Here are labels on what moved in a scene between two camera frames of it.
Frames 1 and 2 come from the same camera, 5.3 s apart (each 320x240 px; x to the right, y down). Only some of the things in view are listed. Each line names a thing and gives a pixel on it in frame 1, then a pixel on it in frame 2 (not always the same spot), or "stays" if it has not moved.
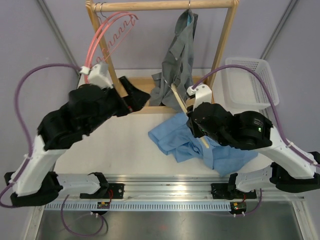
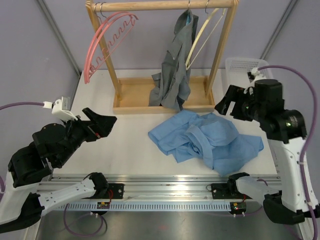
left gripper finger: (136, 100) → (103, 125)
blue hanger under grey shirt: (189, 17) stays
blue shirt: (175, 135) stays
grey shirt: (177, 66) stays
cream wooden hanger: (185, 108) → (187, 62)
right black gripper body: (198, 132) → (245, 108)
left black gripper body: (113, 104) → (79, 132)
